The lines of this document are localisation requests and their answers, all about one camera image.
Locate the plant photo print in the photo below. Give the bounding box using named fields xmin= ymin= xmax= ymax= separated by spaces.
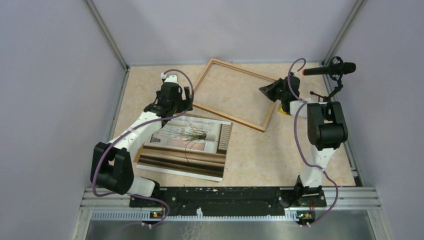
xmin=136 ymin=115 xmax=233 ymax=182

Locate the brown backing board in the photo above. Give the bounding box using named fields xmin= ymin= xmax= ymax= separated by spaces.
xmin=137 ymin=114 xmax=233 ymax=167

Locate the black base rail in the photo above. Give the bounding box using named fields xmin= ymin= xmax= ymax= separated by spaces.
xmin=129 ymin=186 xmax=328 ymax=217

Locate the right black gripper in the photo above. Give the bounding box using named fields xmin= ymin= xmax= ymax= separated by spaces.
xmin=259 ymin=78 xmax=287 ymax=103

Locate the wooden picture frame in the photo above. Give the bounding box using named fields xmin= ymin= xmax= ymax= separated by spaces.
xmin=192 ymin=57 xmax=276 ymax=133

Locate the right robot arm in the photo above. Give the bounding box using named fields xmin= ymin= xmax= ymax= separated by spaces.
xmin=259 ymin=75 xmax=348 ymax=206

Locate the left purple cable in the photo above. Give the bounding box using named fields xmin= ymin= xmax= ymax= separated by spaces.
xmin=91 ymin=68 xmax=195 ymax=229

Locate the yellow owl toy block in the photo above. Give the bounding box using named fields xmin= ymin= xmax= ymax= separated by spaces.
xmin=278 ymin=104 xmax=290 ymax=116

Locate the microphone tripod stand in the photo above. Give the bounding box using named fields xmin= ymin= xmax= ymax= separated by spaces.
xmin=309 ymin=56 xmax=345 ymax=104

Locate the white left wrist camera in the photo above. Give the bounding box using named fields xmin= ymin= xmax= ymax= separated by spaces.
xmin=160 ymin=72 xmax=178 ymax=84

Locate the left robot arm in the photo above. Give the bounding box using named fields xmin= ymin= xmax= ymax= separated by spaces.
xmin=90 ymin=80 xmax=194 ymax=207

